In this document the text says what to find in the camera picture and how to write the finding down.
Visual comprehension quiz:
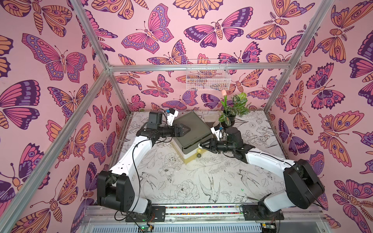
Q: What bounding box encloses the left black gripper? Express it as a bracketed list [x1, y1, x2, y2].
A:
[157, 125, 190, 139]

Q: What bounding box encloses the grey cream three-drawer chest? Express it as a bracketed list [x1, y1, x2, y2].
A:
[172, 112, 212, 164]

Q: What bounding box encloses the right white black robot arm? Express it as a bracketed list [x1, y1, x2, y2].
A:
[199, 127, 325, 215]

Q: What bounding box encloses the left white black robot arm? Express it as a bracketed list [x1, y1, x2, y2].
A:
[97, 108, 190, 214]

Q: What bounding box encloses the potted green plant pink tulip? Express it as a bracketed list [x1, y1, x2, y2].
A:
[219, 90, 250, 128]

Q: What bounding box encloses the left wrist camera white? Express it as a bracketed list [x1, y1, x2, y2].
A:
[166, 108, 179, 126]

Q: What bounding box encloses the white wire wall basket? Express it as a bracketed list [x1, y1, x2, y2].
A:
[185, 63, 231, 91]

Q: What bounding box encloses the aluminium front rail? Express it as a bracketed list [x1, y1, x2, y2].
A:
[84, 203, 324, 225]

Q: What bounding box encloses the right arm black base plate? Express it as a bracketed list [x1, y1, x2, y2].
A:
[240, 204, 285, 221]

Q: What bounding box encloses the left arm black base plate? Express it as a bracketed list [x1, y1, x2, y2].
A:
[125, 206, 166, 223]

